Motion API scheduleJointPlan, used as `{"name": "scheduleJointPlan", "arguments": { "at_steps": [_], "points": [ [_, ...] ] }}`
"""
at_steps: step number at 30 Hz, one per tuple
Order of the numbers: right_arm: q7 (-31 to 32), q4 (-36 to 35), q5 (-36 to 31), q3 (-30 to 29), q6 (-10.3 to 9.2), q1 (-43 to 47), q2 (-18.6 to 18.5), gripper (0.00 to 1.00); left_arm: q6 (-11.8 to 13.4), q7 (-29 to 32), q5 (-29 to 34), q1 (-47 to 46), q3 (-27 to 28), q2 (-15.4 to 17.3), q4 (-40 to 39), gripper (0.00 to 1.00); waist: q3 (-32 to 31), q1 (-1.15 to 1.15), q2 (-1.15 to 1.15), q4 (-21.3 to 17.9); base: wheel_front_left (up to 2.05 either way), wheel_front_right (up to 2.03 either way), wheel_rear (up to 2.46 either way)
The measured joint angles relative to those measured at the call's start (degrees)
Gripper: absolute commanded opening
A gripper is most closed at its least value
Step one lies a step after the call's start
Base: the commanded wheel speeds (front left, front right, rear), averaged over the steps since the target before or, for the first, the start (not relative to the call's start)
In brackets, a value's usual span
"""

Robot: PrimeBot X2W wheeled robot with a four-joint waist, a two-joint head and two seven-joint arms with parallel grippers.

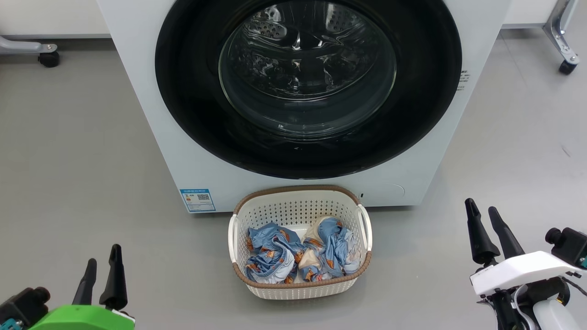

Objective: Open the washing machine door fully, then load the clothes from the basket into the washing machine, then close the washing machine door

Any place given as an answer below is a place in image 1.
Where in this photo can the round filter cover flap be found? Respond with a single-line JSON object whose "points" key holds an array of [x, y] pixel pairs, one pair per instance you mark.
{"points": [[385, 191]]}

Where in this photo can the blue patterned clothes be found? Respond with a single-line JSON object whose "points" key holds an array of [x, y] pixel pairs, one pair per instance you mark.
{"points": [[332, 250]]}

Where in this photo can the blue white energy label sticker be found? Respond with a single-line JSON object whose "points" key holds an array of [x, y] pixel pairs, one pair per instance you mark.
{"points": [[198, 200]]}

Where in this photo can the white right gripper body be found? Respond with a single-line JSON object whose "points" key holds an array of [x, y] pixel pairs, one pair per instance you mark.
{"points": [[523, 270]]}

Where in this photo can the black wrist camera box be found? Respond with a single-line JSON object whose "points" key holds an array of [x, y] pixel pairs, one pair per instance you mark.
{"points": [[571, 245], [23, 305]]}

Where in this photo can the metal furniture leg with caster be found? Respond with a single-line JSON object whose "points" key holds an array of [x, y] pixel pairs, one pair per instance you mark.
{"points": [[27, 47], [560, 41]]}

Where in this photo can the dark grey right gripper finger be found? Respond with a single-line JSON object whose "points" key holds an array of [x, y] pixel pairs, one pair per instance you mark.
{"points": [[479, 238], [506, 238]]}

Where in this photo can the printed warning text label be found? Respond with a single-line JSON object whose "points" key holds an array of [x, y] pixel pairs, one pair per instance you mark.
{"points": [[463, 80]]}

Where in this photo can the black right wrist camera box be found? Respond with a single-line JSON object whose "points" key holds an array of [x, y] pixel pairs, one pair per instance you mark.
{"points": [[571, 245]]}

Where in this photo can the cream perforated basket brown rim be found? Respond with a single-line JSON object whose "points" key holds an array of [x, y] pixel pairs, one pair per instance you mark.
{"points": [[298, 208]]}

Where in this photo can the washing machine door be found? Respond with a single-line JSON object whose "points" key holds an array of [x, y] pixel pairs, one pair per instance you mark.
{"points": [[192, 105]]}

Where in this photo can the stainless steel washing machine drum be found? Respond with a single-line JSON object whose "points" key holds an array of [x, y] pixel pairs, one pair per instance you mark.
{"points": [[307, 59]]}

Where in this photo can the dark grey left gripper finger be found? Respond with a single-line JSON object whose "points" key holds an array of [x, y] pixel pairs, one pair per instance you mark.
{"points": [[85, 286], [114, 284]]}

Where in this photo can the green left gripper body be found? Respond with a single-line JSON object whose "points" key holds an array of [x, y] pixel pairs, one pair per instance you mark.
{"points": [[82, 318]]}

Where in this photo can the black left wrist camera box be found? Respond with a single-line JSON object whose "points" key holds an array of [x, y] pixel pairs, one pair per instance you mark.
{"points": [[23, 305]]}

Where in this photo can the white front-load washing machine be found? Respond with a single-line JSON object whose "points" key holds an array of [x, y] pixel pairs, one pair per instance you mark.
{"points": [[137, 91]]}

